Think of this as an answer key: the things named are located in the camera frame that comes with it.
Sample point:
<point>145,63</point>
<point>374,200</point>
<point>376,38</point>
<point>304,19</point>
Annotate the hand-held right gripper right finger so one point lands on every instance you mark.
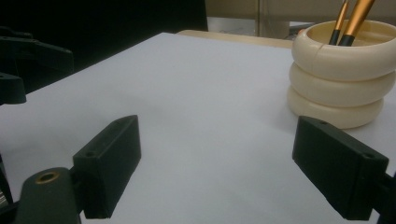
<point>339,168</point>

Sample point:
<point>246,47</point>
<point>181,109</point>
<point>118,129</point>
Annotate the wooden shelf unit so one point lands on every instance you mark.
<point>236,9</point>

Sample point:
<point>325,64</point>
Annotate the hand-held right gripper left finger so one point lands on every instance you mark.
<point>107,161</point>

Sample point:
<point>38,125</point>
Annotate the white table mat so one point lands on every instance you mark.
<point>186,109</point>

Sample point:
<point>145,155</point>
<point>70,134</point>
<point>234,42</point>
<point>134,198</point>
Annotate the black curtain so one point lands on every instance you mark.
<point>109,25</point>

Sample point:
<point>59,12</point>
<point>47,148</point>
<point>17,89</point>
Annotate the cream ringed brush holder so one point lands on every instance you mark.
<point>336,93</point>

